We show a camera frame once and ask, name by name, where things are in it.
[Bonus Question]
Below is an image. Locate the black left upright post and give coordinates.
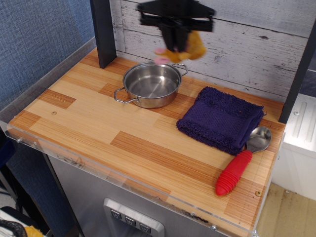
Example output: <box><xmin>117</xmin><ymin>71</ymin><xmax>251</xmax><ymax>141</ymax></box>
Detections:
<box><xmin>90</xmin><ymin>0</ymin><xmax>117</xmax><ymax>69</ymax></box>

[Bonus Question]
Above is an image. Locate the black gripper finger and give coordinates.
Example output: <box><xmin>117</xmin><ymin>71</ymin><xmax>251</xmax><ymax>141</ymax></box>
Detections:
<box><xmin>159</xmin><ymin>23</ymin><xmax>174</xmax><ymax>51</ymax></box>
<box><xmin>175</xmin><ymin>25</ymin><xmax>191</xmax><ymax>52</ymax></box>

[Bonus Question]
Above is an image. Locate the black upright post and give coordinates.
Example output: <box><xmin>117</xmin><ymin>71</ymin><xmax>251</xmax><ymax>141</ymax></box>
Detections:
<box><xmin>90</xmin><ymin>0</ymin><xmax>117</xmax><ymax>69</ymax></box>
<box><xmin>278</xmin><ymin>21</ymin><xmax>316</xmax><ymax>124</ymax></box>

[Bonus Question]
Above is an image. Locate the stainless steel cabinet front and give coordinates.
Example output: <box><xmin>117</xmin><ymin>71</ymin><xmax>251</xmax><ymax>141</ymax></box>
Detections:
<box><xmin>48</xmin><ymin>156</ymin><xmax>223</xmax><ymax>237</ymax></box>

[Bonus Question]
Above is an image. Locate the red handled metal spoon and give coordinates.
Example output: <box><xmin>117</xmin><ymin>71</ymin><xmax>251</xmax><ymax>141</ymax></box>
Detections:
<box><xmin>215</xmin><ymin>126</ymin><xmax>272</xmax><ymax>196</ymax></box>

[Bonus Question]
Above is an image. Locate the black right upright post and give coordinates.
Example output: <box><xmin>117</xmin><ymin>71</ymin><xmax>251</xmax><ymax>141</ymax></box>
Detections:
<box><xmin>278</xmin><ymin>21</ymin><xmax>316</xmax><ymax>124</ymax></box>

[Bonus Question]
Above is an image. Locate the black yellow bag corner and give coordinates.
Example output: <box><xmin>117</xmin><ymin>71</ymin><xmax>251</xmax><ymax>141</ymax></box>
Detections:
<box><xmin>0</xmin><ymin>219</ymin><xmax>44</xmax><ymax>237</ymax></box>

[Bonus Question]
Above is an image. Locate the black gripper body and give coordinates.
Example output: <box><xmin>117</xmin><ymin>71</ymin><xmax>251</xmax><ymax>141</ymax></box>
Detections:
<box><xmin>137</xmin><ymin>0</ymin><xmax>215</xmax><ymax>32</ymax></box>

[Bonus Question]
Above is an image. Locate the silver button control panel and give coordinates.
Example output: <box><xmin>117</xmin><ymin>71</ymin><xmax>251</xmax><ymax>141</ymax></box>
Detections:
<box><xmin>103</xmin><ymin>198</ymin><xmax>165</xmax><ymax>237</ymax></box>

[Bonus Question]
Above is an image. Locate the brown plush rabbit toy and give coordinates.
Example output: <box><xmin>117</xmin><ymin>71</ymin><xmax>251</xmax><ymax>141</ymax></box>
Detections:
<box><xmin>154</xmin><ymin>31</ymin><xmax>206</xmax><ymax>65</ymax></box>

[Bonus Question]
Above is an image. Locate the clear acrylic front guard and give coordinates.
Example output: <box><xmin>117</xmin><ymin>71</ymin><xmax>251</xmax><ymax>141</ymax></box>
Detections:
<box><xmin>0</xmin><ymin>108</ymin><xmax>287</xmax><ymax>237</ymax></box>

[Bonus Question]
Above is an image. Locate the purple folded rag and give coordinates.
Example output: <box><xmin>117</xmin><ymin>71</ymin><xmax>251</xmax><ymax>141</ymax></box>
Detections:
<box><xmin>176</xmin><ymin>86</ymin><xmax>264</xmax><ymax>155</ymax></box>

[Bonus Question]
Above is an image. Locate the small steel pot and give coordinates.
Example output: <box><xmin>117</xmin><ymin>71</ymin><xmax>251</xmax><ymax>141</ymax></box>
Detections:
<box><xmin>114</xmin><ymin>62</ymin><xmax>188</xmax><ymax>109</ymax></box>

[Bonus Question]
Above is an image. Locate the white ribbed side block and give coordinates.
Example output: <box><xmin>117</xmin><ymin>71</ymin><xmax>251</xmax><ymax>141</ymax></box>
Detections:
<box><xmin>284</xmin><ymin>94</ymin><xmax>316</xmax><ymax>152</ymax></box>

